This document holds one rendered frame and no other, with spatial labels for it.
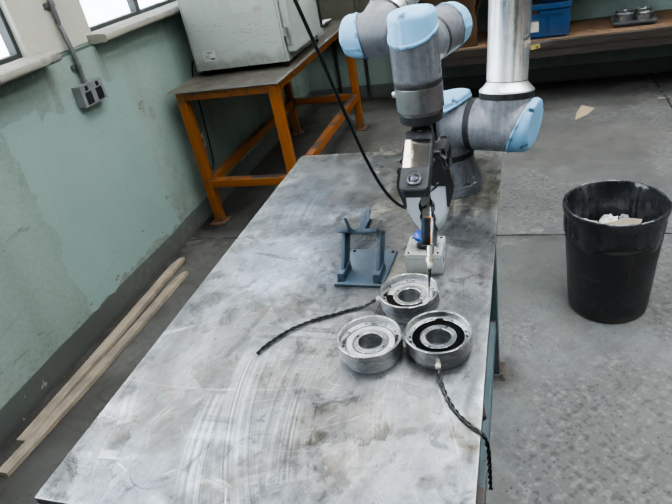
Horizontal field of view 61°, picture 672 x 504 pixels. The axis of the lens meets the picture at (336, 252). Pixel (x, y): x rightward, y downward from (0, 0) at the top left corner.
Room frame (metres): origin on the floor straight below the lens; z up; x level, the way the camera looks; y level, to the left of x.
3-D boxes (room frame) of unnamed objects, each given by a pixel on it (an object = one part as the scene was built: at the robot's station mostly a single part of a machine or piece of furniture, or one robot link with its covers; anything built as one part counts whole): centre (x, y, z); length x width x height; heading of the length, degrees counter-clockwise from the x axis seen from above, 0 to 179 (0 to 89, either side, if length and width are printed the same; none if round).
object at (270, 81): (3.57, 0.13, 0.39); 1.50 x 0.62 x 0.78; 159
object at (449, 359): (0.69, -0.13, 0.82); 0.10 x 0.10 x 0.04
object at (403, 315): (0.81, -0.11, 0.82); 0.10 x 0.10 x 0.04
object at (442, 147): (0.89, -0.18, 1.07); 0.09 x 0.08 x 0.12; 156
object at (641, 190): (1.65, -0.97, 0.21); 0.34 x 0.34 x 0.43
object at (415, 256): (0.94, -0.17, 0.82); 0.08 x 0.07 x 0.05; 159
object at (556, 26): (4.09, -1.66, 0.56); 0.52 x 0.38 x 0.22; 66
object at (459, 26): (0.97, -0.23, 1.23); 0.11 x 0.11 x 0.08; 51
